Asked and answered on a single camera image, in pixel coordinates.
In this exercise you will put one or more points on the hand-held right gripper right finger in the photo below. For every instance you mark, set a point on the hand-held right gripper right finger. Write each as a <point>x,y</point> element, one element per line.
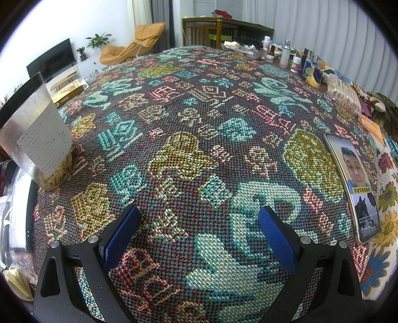
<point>278,239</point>

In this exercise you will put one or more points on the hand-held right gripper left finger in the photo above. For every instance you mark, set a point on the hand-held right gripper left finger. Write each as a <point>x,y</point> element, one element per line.
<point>121,236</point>

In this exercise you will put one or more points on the smartphone with lit screen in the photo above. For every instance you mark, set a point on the smartphone with lit screen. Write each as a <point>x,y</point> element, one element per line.
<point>357,186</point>

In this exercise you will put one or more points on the crumpled clear plastic bag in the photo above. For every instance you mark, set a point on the crumpled clear plastic bag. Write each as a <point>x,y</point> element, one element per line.
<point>11,211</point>

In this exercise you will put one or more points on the beige cloth item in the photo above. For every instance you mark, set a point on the beige cloth item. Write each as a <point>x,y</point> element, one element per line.
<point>17,282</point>

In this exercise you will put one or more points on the floral printed cloth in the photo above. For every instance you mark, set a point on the floral printed cloth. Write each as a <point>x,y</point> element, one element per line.
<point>388,192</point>

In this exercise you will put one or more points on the multicolour woven patterned blanket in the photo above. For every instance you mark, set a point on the multicolour woven patterned blanket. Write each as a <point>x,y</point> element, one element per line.
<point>199,124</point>

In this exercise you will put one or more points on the clear bag of dried food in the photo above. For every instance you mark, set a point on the clear bag of dried food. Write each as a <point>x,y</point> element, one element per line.
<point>37,124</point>

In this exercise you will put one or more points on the orange card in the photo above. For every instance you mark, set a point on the orange card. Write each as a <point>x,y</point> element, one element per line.
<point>371,128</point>

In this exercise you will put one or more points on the yellow cardboard box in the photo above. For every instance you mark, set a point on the yellow cardboard box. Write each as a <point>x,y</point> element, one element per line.
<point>67,91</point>

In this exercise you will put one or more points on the clear packet of biscuits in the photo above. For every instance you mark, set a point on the clear packet of biscuits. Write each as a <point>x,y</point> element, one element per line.
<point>342,93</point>

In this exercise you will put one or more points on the dark blue box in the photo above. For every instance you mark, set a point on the dark blue box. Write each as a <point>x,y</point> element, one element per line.
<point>315,78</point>

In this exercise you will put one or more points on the blue and yellow box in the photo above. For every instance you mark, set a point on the blue and yellow box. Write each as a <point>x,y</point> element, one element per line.
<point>307,70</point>

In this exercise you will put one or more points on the white television cabinet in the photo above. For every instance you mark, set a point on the white television cabinet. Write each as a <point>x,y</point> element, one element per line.
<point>88,65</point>

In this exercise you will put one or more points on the pink jar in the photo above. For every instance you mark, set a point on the pink jar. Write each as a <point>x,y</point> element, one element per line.
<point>297,64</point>

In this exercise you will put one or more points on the small white jar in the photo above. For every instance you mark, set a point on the small white jar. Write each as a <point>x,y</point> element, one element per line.
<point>270,58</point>

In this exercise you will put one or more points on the tall white silver-capped bottle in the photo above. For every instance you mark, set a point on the tall white silver-capped bottle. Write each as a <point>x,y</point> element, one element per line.
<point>284,56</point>

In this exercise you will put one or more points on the small green potted plant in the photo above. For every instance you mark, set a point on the small green potted plant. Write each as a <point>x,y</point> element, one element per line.
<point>81,53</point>

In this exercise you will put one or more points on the black flat television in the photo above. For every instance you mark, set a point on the black flat television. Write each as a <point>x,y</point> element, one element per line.
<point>53,62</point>

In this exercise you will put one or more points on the clear tray of small toiletries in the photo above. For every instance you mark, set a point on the clear tray of small toiletries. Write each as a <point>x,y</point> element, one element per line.
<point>242,49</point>

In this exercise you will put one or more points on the orange lounge chair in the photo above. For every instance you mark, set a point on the orange lounge chair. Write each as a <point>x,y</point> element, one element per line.
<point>140,40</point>

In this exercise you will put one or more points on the large green potted plant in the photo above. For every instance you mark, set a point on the large green potted plant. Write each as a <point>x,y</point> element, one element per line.
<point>98,40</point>

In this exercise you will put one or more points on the dark wooden railing bench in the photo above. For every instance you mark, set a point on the dark wooden railing bench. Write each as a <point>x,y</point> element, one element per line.
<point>248,29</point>

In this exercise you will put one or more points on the wooden chair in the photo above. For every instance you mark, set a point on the wooden chair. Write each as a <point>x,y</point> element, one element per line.
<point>199,31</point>

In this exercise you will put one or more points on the grey curtain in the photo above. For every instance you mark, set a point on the grey curtain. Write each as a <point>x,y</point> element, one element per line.
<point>159,12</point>

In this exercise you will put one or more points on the red cloth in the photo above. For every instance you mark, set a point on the red cloth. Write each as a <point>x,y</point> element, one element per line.
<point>221,13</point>

